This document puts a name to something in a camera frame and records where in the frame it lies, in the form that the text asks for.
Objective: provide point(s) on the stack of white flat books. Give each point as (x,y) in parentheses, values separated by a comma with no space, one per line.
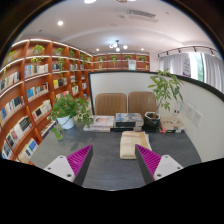
(100,122)

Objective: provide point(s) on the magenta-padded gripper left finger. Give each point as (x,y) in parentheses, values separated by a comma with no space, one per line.
(63,166)

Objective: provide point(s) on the white standing card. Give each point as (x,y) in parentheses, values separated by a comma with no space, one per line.
(178,110)

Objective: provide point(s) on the stack of dark books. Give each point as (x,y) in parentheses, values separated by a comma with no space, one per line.
(129,120)

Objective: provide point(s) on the stack of colourful books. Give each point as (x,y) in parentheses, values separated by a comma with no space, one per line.
(171,125)

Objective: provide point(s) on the orange wall shelf with plants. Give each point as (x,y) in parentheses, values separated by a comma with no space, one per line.
(120,65)

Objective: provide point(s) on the white window curtain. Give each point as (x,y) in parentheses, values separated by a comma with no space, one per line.
(213,71)

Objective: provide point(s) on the multi-bulb ceiling lamp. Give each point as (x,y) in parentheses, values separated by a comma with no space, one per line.
(117,46)

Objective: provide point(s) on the hanging white purple banner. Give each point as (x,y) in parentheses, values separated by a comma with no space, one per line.
(186,66)

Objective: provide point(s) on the small tree in black pot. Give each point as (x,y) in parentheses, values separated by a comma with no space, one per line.
(151,121)

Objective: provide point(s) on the black ceiling track light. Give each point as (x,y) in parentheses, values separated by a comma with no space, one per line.
(186,48)

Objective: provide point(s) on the orange wooden bookshelf unit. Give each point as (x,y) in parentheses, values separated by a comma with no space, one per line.
(20,100)

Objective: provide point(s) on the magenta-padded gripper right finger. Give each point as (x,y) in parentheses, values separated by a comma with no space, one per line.
(165,165)

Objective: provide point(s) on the round recessed ceiling light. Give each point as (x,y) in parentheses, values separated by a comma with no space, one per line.
(60,23)

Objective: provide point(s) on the cream towel with tan stripes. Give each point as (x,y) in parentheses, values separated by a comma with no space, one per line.
(128,145)

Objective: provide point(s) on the white wall socket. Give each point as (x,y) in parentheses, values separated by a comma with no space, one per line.
(198,118)
(190,111)

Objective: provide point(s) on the framed poster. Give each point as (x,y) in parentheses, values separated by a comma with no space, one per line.
(132,64)

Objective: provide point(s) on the leafy plant in white pot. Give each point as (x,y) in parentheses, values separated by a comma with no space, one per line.
(65,121)

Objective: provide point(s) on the ceiling air vent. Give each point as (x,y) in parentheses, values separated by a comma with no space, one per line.
(142,15)

